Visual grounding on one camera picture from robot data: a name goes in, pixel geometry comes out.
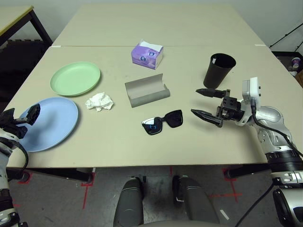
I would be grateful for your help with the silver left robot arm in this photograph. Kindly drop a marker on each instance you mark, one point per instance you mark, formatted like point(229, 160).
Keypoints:
point(4, 165)

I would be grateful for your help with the white floor tape strip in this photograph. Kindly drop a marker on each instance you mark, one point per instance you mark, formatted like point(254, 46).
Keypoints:
point(224, 213)

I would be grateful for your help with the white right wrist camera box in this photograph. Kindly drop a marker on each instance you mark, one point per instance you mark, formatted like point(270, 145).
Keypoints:
point(253, 89)

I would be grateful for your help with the purple tissue pack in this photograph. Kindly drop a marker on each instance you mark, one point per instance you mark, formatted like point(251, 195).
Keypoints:
point(144, 55)

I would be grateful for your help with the grey left robot leg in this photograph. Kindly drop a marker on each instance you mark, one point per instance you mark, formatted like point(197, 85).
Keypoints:
point(129, 201)

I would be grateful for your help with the black tripod stand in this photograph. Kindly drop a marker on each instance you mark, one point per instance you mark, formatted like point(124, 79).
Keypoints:
point(287, 35)

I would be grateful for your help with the black foam floor mat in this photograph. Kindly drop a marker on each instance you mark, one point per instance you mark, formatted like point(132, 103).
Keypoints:
point(23, 61)

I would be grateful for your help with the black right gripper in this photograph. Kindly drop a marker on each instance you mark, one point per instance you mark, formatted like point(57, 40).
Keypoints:
point(230, 106)

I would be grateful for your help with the grey robot leg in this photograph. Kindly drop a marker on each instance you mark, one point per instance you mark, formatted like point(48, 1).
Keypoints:
point(129, 201)
point(196, 201)

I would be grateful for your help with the black sunglasses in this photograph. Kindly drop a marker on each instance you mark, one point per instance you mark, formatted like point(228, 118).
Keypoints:
point(175, 118)

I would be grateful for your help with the black-framed side table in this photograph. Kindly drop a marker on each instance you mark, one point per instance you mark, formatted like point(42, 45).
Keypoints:
point(14, 16)

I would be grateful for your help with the white tape piece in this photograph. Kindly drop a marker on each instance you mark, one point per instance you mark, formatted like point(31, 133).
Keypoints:
point(260, 45)
point(55, 46)

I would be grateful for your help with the grey glasses case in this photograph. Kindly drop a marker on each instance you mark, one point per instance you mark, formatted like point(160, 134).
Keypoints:
point(144, 89)

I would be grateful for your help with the blue plate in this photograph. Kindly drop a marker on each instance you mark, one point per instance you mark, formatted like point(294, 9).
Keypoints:
point(54, 123)

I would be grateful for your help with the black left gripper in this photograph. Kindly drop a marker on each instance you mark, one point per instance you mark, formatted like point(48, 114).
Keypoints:
point(11, 127)

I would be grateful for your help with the black cup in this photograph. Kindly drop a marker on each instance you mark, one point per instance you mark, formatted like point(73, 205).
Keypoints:
point(214, 75)

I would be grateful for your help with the green plate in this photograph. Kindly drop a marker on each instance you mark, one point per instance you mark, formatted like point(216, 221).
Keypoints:
point(75, 78)

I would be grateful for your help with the white tissue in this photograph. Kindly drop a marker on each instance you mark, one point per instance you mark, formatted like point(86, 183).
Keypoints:
point(99, 101)

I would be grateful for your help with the red floor tape cross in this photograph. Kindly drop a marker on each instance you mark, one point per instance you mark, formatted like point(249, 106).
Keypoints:
point(85, 196)
point(234, 194)

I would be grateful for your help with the purple and white paper cup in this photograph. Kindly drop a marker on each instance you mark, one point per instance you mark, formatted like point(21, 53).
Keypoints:
point(296, 62)

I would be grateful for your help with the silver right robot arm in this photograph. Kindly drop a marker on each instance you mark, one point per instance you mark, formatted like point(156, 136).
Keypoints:
point(272, 118)

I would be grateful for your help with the grey right robot leg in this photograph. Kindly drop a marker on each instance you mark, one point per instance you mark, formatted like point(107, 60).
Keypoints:
point(196, 201)

